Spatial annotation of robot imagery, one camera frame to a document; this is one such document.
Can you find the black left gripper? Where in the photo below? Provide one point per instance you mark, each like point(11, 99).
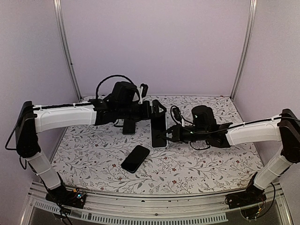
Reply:
point(156, 114)

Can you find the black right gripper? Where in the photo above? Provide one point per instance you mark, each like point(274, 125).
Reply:
point(169, 131)

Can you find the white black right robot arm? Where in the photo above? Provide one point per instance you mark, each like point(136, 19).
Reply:
point(281, 131)

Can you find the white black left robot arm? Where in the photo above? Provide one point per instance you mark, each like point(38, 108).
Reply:
point(36, 119)

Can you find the black phone in dark case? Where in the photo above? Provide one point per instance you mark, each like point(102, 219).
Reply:
point(135, 158)

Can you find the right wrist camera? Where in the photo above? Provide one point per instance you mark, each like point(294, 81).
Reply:
point(176, 114)

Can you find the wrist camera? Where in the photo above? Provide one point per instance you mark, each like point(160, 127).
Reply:
point(142, 91)
point(176, 114)

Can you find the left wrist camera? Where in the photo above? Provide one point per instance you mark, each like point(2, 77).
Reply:
point(142, 91)

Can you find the aluminium front rail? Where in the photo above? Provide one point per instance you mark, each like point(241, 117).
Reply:
point(112, 208)

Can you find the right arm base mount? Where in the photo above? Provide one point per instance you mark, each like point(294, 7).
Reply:
point(247, 197)

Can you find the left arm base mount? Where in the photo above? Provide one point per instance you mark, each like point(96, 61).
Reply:
point(64, 197)

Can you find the aluminium right rear frame post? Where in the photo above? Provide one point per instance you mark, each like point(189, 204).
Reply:
point(245, 48)

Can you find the aluminium frame post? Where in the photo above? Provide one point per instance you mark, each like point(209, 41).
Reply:
point(245, 48)
point(64, 42)

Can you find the aluminium left rear frame post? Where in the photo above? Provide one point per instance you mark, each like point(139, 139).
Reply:
point(64, 42)

